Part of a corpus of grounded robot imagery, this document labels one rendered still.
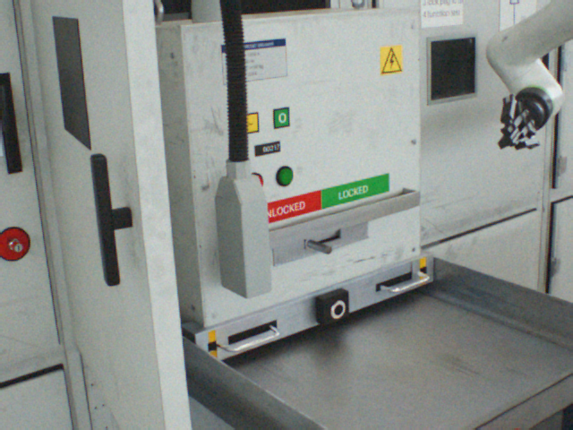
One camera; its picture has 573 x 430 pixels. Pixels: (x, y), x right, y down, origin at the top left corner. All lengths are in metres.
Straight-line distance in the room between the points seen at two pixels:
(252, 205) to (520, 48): 0.91
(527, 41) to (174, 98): 0.90
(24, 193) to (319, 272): 0.52
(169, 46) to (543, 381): 0.76
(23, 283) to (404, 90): 0.75
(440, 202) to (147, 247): 1.25
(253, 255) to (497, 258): 1.16
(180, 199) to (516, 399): 0.59
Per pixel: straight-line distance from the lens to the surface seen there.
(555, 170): 2.36
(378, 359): 1.32
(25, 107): 1.35
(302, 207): 1.32
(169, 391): 0.87
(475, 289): 1.52
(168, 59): 1.20
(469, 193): 2.05
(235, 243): 1.15
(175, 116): 1.20
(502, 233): 2.19
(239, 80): 1.10
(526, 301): 1.45
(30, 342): 1.45
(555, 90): 1.92
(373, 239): 1.45
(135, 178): 0.79
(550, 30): 1.78
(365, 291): 1.46
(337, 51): 1.33
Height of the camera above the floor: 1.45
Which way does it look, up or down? 17 degrees down
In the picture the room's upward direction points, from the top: 3 degrees counter-clockwise
